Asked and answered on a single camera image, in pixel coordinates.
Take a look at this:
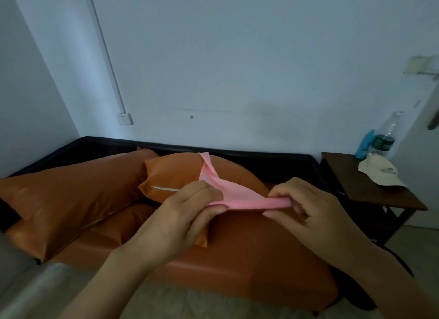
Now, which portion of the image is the person's right forearm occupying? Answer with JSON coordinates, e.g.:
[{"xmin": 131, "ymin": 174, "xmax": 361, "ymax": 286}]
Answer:
[{"xmin": 346, "ymin": 243, "xmax": 439, "ymax": 319}]

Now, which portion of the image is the orange and black sofa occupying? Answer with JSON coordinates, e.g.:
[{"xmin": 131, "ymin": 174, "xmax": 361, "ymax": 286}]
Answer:
[{"xmin": 0, "ymin": 136, "xmax": 378, "ymax": 313}]

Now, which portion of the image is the white door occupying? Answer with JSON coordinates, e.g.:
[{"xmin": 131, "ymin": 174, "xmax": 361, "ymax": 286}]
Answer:
[{"xmin": 389, "ymin": 73, "xmax": 439, "ymax": 231}]

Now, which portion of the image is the blue plastic object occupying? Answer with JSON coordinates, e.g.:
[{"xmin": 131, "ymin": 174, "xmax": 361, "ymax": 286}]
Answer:
[{"xmin": 355, "ymin": 129, "xmax": 376, "ymax": 160}]

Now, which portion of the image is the light grey blanket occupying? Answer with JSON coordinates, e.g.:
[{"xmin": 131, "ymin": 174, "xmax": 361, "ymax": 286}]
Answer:
[{"xmin": 0, "ymin": 232, "xmax": 311, "ymax": 319}]

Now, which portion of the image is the white cable conduit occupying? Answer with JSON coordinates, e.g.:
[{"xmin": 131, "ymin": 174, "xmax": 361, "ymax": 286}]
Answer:
[{"xmin": 84, "ymin": 0, "xmax": 127, "ymax": 114}]

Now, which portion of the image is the person's right hand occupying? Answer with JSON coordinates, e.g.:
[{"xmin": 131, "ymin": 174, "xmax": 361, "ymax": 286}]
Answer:
[{"xmin": 262, "ymin": 177, "xmax": 375, "ymax": 272}]

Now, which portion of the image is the square orange leather pillow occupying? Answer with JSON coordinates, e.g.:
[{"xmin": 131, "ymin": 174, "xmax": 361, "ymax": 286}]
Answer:
[{"xmin": 138, "ymin": 152, "xmax": 271, "ymax": 249}]

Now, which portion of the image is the small orange leather pillow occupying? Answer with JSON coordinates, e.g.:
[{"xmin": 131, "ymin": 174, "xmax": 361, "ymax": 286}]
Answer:
[{"xmin": 82, "ymin": 201, "xmax": 159, "ymax": 248}]

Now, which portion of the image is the person's left hand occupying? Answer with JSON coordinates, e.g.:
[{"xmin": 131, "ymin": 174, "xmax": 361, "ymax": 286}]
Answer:
[{"xmin": 118, "ymin": 180, "xmax": 228, "ymax": 273}]

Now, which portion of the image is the pale tape patch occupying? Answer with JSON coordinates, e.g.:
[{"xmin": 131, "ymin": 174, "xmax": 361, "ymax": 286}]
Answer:
[{"xmin": 403, "ymin": 55, "xmax": 435, "ymax": 75}]

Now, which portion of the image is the beige baseball cap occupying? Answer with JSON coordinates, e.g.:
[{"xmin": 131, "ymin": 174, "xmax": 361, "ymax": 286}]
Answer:
[{"xmin": 358, "ymin": 154, "xmax": 409, "ymax": 190}]

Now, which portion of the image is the dark wooden side table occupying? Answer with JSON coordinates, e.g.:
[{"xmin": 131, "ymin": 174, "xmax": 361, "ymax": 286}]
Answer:
[{"xmin": 320, "ymin": 152, "xmax": 428, "ymax": 246}]

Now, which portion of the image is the clear plastic water bottle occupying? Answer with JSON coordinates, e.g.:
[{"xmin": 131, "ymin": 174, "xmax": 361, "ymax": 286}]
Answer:
[{"xmin": 366, "ymin": 111, "xmax": 404, "ymax": 159}]

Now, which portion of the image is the person's left forearm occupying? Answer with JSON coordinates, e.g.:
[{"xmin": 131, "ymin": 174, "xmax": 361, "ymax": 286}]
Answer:
[{"xmin": 58, "ymin": 251, "xmax": 155, "ymax": 319}]

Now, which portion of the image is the pink cloth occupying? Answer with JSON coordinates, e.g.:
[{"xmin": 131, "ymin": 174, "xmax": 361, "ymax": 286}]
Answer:
[{"xmin": 198, "ymin": 152, "xmax": 292, "ymax": 212}]

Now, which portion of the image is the long orange leather pillow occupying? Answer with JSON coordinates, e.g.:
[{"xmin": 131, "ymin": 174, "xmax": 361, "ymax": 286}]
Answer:
[{"xmin": 0, "ymin": 147, "xmax": 160, "ymax": 263}]

